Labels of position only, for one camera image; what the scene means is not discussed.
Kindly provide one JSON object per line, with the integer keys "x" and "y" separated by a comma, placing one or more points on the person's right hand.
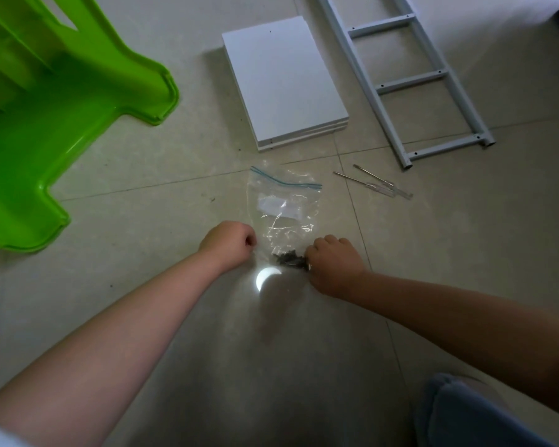
{"x": 335, "y": 269}

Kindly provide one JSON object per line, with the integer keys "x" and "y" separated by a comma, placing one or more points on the person's left hand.
{"x": 223, "y": 242}

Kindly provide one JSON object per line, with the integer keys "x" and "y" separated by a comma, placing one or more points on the person's left fingers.
{"x": 250, "y": 238}

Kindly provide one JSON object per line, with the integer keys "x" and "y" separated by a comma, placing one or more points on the person's right fingers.
{"x": 324, "y": 249}

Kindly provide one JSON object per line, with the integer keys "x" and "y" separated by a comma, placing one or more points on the clear zip plastic bag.
{"x": 284, "y": 218}

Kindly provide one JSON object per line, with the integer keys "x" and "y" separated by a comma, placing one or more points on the person's right forearm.
{"x": 470, "y": 330}

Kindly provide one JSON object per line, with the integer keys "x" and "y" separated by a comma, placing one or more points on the person's left forearm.
{"x": 112, "y": 344}

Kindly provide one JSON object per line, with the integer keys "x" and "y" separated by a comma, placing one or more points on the pile of dark screws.
{"x": 289, "y": 259}

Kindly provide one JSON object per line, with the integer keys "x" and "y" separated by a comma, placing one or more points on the white paper slip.
{"x": 275, "y": 205}

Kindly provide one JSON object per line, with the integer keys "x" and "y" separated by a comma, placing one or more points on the white shelf board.
{"x": 307, "y": 137}
{"x": 284, "y": 79}

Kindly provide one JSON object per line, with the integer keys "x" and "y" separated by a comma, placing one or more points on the blue jeans leg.
{"x": 484, "y": 414}

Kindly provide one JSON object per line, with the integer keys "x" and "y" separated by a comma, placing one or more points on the green plastic stool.
{"x": 51, "y": 111}

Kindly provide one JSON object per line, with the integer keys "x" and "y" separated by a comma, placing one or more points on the large white panel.
{"x": 484, "y": 13}

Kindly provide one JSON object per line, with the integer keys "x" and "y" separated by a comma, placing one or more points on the white shirt sleeve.
{"x": 0, "y": 435}

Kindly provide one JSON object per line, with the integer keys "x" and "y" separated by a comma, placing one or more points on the white metal ladder frame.
{"x": 400, "y": 83}

